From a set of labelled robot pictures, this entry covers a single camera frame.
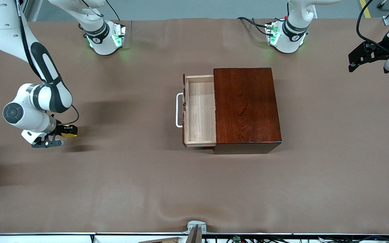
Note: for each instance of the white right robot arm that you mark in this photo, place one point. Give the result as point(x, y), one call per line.
point(32, 101)

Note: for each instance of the yellow wooden cube block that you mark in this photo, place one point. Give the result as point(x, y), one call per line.
point(70, 131)

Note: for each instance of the white table edge rail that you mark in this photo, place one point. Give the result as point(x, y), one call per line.
point(35, 238)

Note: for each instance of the dark red wooden cabinet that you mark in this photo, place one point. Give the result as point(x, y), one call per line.
point(247, 104)

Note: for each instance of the grey metal camera bracket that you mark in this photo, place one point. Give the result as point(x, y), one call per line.
point(194, 226)

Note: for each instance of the light wooden board piece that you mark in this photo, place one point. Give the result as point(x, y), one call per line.
point(160, 240)

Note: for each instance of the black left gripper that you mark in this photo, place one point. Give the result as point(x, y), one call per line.
point(380, 50)

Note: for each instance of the brown table cover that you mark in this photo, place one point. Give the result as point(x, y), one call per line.
point(113, 185)

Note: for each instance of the wooden drawer with dark front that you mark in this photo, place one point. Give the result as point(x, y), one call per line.
point(199, 111)

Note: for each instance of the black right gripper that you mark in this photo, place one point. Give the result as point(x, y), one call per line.
point(58, 130)

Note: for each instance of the yellow floor tape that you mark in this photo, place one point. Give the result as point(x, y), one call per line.
point(365, 9)

